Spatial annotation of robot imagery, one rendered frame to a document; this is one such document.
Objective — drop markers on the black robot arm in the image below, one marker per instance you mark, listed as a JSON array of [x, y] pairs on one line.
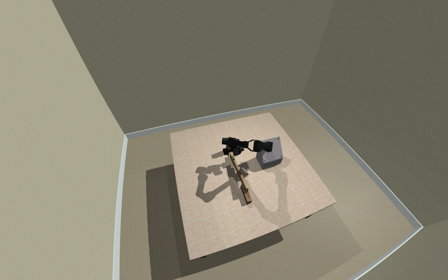
[[257, 147]]

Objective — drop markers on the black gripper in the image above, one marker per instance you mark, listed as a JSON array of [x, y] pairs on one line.
[[226, 151]]

